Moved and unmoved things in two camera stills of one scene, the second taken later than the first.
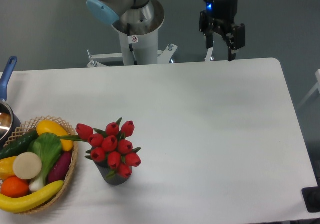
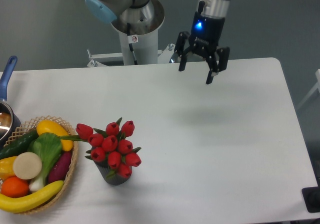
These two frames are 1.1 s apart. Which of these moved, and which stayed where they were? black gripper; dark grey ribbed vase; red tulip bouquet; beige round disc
Moved: black gripper
Stayed: beige round disc; dark grey ribbed vase; red tulip bouquet
